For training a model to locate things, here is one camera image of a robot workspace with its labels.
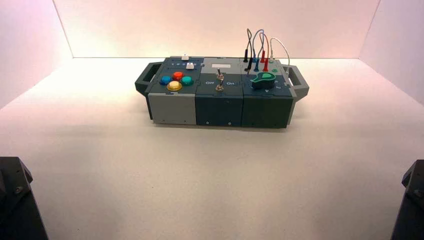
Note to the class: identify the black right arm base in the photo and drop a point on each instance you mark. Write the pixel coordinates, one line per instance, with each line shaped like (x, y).
(410, 205)

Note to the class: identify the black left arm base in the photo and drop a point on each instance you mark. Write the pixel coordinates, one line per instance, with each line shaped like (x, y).
(16, 205)

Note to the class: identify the grey and teal task board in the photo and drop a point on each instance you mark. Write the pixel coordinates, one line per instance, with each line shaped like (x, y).
(218, 106)

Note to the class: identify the green dome push button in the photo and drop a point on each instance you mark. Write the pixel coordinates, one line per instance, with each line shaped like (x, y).
(187, 80)

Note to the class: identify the yellow dome push button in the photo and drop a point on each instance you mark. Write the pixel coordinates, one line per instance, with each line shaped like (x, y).
(174, 86)

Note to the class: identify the white display window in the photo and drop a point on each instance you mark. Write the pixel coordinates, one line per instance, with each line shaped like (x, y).
(221, 65)

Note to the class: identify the red dome push button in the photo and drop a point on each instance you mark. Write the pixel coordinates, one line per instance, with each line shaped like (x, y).
(178, 76)

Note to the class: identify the white slider knob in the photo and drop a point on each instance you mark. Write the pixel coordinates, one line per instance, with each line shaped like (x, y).
(185, 57)
(189, 66)

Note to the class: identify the blue dome push button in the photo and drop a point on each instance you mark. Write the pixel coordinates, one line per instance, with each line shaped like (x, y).
(165, 80)

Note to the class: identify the green rotary pointer knob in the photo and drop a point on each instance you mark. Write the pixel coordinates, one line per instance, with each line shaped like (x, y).
(263, 81)

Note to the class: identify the metal toggle switch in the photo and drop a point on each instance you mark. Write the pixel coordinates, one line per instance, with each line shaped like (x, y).
(219, 73)
(218, 87)

